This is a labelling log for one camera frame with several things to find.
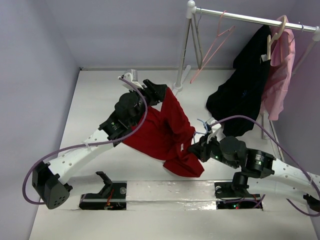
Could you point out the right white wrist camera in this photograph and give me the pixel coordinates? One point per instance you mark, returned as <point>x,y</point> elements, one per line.
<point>213,128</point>

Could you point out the blue wire hanger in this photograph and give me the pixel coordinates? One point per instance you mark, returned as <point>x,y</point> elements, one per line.
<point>204,126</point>

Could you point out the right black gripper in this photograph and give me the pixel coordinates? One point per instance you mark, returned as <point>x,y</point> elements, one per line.
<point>202,150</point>

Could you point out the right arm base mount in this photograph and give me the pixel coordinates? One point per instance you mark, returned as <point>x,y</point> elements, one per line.
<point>229,199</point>

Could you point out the pink shirt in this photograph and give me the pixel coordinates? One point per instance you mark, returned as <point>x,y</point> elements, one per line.
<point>281,66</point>

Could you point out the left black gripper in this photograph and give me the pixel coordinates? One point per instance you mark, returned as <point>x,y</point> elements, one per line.
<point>154,93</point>

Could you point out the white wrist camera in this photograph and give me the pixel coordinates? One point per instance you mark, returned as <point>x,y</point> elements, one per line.
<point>213,128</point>
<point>131,75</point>

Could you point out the grey plastic hanger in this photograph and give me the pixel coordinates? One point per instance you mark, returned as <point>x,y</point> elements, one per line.
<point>196,41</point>

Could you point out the wooden hanger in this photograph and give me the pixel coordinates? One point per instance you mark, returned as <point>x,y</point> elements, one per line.
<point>276,36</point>

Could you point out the black t shirt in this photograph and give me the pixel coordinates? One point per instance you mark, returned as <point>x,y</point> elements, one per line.
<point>242,93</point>

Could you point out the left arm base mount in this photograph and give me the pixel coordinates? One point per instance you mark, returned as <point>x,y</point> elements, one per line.
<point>112,196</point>

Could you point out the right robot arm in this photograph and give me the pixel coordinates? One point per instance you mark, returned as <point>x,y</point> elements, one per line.
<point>264,170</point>

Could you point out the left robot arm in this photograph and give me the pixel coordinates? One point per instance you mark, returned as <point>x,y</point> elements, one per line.
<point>54,181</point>

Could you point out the red t shirt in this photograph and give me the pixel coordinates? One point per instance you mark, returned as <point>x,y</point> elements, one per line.
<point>162,134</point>

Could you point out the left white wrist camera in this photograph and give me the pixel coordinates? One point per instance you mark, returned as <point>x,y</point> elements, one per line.
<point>131,75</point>

